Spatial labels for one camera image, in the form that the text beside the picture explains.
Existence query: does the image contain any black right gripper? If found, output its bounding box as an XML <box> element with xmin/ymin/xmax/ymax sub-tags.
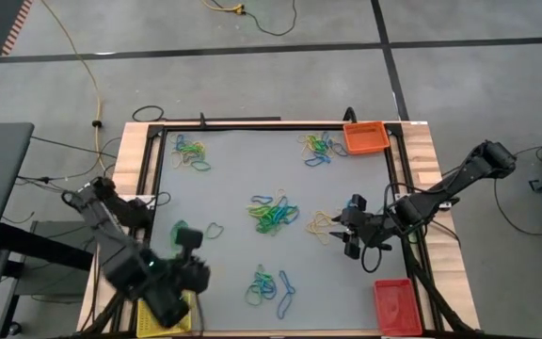
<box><xmin>329</xmin><ymin>194</ymin><xmax>390</xmax><ymax>259</ymax></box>

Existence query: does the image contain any yellow plastic basket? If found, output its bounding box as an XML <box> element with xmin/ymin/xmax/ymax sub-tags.
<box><xmin>136</xmin><ymin>289</ymin><xmax>193</xmax><ymax>339</ymax></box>

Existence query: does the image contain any orange plastic basket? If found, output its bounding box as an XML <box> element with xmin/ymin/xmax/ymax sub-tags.
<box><xmin>343</xmin><ymin>121</ymin><xmax>391</xmax><ymax>155</ymax></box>

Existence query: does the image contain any red plastic basket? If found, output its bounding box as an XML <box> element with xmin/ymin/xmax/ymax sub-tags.
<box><xmin>373</xmin><ymin>277</ymin><xmax>423</xmax><ymax>337</ymax></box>

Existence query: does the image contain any black equipment stand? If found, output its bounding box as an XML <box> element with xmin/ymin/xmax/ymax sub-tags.
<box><xmin>0</xmin><ymin>220</ymin><xmax>94</xmax><ymax>339</ymax></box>

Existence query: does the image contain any black floor tape line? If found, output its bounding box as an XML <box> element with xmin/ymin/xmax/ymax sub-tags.
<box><xmin>369</xmin><ymin>0</ymin><xmax>411</xmax><ymax>122</ymax></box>
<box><xmin>0</xmin><ymin>36</ymin><xmax>542</xmax><ymax>65</ymax></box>

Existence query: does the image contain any black metal rod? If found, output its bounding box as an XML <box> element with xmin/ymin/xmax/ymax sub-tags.
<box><xmin>162</xmin><ymin>112</ymin><xmax>282</xmax><ymax>124</ymax></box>

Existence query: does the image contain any black side desk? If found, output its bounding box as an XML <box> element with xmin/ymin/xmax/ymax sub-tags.
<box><xmin>0</xmin><ymin>121</ymin><xmax>36</xmax><ymax>255</ymax></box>

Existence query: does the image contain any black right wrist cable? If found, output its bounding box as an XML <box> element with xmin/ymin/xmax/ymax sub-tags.
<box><xmin>360</xmin><ymin>239</ymin><xmax>385</xmax><ymax>275</ymax></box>

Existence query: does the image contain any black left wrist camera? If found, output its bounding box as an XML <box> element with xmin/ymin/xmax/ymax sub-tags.
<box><xmin>174</xmin><ymin>226</ymin><xmax>205</xmax><ymax>253</ymax></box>

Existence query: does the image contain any thin black floor cable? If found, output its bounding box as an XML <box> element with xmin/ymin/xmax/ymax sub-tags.
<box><xmin>242</xmin><ymin>0</ymin><xmax>298</xmax><ymax>37</ymax></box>
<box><xmin>493</xmin><ymin>145</ymin><xmax>542</xmax><ymax>237</ymax></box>

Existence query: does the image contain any black cable loop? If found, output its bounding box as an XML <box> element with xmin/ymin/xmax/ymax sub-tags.
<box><xmin>132</xmin><ymin>105</ymin><xmax>166</xmax><ymax>123</ymax></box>

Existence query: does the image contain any yellow power cable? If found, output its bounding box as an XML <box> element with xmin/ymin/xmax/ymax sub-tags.
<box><xmin>40</xmin><ymin>0</ymin><xmax>107</xmax><ymax>175</ymax></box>

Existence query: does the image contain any yellow plug cable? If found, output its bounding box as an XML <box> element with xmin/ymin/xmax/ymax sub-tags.
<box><xmin>202</xmin><ymin>0</ymin><xmax>247</xmax><ymax>14</ymax></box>

